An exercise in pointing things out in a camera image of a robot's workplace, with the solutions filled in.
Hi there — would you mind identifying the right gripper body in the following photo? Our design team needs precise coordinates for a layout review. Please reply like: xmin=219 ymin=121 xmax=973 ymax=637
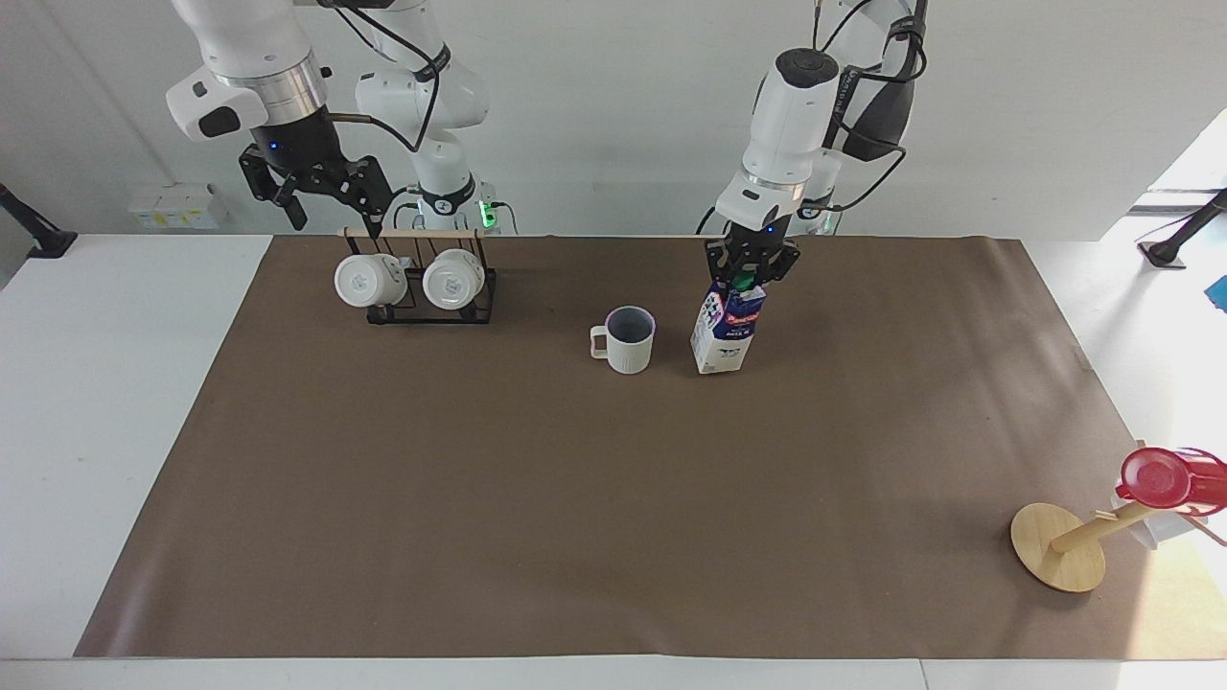
xmin=249 ymin=105 xmax=359 ymax=195

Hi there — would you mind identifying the black cable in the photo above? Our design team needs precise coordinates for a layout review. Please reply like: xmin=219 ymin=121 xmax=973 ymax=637
xmin=316 ymin=0 xmax=453 ymax=154
xmin=801 ymin=0 xmax=931 ymax=214

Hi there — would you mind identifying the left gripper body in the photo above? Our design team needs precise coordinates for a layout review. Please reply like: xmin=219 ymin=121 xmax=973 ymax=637
xmin=727 ymin=213 xmax=795 ymax=256

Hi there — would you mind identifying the white wall socket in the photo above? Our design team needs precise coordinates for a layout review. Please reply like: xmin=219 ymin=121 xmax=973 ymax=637
xmin=128 ymin=183 xmax=232 ymax=232

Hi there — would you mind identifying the wooden mug tree stand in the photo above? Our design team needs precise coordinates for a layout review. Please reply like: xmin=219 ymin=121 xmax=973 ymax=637
xmin=1010 ymin=502 xmax=1153 ymax=594

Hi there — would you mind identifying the white ribbed mug purple inside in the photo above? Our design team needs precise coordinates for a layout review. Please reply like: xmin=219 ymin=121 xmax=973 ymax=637
xmin=589 ymin=306 xmax=658 ymax=376

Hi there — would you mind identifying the milk carton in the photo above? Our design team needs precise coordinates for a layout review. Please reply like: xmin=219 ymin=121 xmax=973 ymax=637
xmin=690 ymin=274 xmax=769 ymax=376

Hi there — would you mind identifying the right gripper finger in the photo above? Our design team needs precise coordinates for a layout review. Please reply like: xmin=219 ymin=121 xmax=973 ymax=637
xmin=322 ymin=156 xmax=396 ymax=241
xmin=239 ymin=144 xmax=310 ymax=232

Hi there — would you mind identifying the red cup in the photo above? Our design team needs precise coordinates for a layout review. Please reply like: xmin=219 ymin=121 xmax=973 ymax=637
xmin=1116 ymin=447 xmax=1227 ymax=519

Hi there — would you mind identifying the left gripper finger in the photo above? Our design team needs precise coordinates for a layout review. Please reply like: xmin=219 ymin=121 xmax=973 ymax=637
xmin=706 ymin=237 xmax=747 ymax=289
xmin=761 ymin=240 xmax=802 ymax=288

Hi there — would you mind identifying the black wire mug rack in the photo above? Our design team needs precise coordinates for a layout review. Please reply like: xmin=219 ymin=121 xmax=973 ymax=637
xmin=342 ymin=226 xmax=499 ymax=326

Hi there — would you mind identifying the black stand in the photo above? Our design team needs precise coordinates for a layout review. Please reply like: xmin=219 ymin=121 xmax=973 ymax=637
xmin=1138 ymin=188 xmax=1227 ymax=268
xmin=0 ymin=182 xmax=79 ymax=261

